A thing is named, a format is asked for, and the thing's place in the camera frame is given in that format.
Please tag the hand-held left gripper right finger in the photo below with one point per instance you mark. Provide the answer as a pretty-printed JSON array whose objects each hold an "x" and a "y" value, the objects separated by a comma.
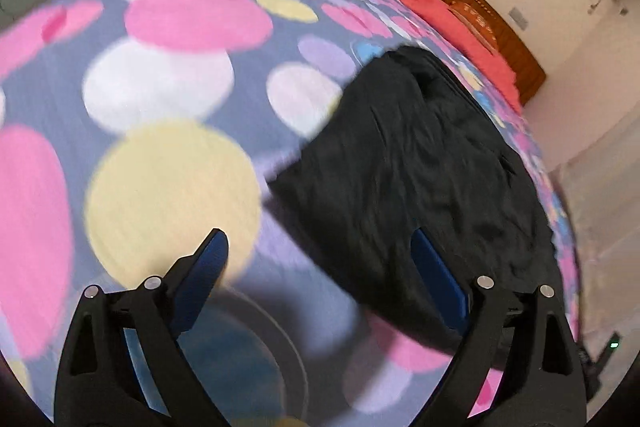
[{"x": 440, "y": 277}]

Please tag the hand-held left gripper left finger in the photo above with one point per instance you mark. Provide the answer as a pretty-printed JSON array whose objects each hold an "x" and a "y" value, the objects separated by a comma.
[{"x": 200, "y": 277}]

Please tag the black quilted jacket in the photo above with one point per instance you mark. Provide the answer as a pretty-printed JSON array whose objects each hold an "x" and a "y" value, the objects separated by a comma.
[{"x": 400, "y": 157}]

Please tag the dotted colourful bed sheet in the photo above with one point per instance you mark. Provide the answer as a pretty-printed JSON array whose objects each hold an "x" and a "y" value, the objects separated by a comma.
[{"x": 175, "y": 72}]

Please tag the wooden bed headboard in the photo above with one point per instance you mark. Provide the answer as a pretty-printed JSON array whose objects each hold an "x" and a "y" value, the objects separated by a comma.
[{"x": 520, "y": 57}]

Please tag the small orange cushion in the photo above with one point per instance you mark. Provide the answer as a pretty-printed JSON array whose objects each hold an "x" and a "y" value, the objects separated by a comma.
[{"x": 475, "y": 19}]

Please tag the red pillow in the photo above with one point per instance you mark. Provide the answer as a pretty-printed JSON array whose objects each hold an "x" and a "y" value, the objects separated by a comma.
[{"x": 435, "y": 12}]

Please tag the grey wall switch panel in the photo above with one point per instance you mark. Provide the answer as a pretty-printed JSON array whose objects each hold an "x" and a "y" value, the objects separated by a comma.
[{"x": 518, "y": 19}]

